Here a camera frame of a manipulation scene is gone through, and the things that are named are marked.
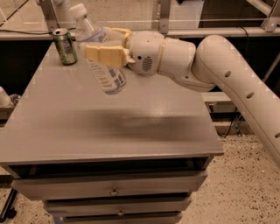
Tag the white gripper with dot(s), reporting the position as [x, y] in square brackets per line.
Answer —
[144, 50]

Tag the clear blue-labelled plastic bottle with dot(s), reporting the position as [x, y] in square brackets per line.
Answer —
[94, 45]

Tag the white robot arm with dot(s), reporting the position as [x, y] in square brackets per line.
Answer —
[214, 62]

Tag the green soda can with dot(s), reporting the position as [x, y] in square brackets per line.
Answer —
[64, 45]

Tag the grey drawer cabinet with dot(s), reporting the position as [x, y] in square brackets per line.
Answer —
[64, 126]

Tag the white object at left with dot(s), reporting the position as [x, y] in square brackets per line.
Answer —
[4, 98]

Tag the top grey drawer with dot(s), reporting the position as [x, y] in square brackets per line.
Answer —
[110, 186]

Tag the grey drawer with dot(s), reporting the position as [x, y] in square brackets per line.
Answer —
[110, 186]
[144, 218]
[117, 206]

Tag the middle grey drawer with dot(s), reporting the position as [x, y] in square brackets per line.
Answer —
[117, 206]

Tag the bottom grey drawer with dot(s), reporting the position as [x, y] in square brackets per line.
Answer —
[144, 218]

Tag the black stand leg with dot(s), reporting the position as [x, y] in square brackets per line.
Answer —
[8, 211]

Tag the metal railing frame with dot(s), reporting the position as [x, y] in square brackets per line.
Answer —
[34, 19]

